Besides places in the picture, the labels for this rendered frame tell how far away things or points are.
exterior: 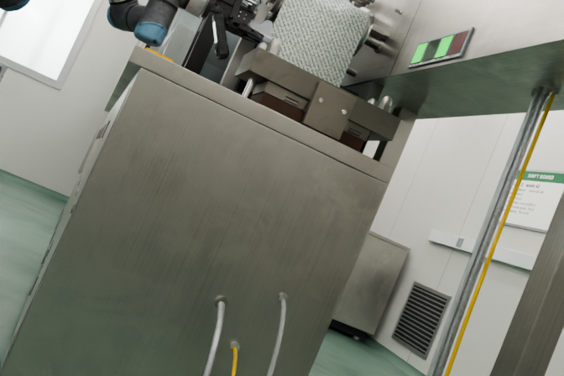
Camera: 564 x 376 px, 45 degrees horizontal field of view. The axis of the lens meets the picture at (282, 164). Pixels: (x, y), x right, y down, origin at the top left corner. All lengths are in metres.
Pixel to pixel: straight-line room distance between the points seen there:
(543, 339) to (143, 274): 0.81
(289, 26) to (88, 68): 5.60
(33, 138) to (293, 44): 5.67
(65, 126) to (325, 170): 5.87
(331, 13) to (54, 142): 5.66
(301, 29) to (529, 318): 0.98
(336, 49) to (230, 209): 0.59
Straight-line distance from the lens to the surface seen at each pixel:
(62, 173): 7.33
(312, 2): 1.88
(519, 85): 1.53
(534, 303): 1.27
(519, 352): 1.27
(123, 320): 1.55
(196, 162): 1.51
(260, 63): 1.61
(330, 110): 1.63
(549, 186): 5.12
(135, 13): 1.80
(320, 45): 1.87
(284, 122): 1.56
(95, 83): 7.34
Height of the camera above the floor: 0.67
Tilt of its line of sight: 5 degrees up
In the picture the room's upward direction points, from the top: 24 degrees clockwise
